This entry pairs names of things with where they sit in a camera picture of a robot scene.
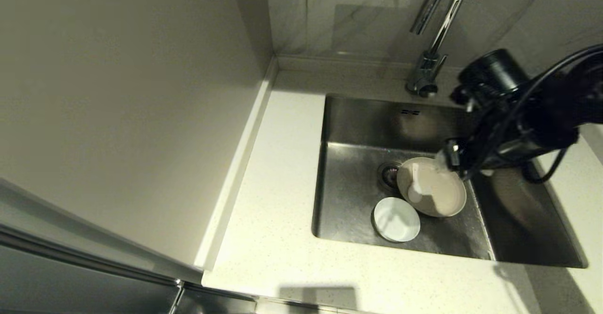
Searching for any cream round plate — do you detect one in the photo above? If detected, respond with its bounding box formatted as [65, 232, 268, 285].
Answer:
[396, 157, 467, 218]

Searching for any white ceramic spoon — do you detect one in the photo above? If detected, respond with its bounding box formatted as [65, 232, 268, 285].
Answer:
[407, 163, 438, 205]

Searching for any white round bowl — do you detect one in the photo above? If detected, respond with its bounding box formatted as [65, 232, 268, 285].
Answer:
[373, 197, 421, 243]

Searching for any stainless steel sink basin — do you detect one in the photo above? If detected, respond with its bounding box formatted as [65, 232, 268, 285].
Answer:
[311, 93, 587, 269]

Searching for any chrome gooseneck faucet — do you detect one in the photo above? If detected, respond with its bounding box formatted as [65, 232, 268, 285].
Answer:
[404, 0, 473, 99]

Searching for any round metal drain strainer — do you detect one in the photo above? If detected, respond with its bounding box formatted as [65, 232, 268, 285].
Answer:
[377, 162, 402, 192]

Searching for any grey metal cabinet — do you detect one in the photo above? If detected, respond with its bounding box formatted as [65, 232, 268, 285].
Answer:
[0, 174, 258, 314]

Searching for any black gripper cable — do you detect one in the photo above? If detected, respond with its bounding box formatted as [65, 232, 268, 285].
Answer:
[471, 44, 603, 184]

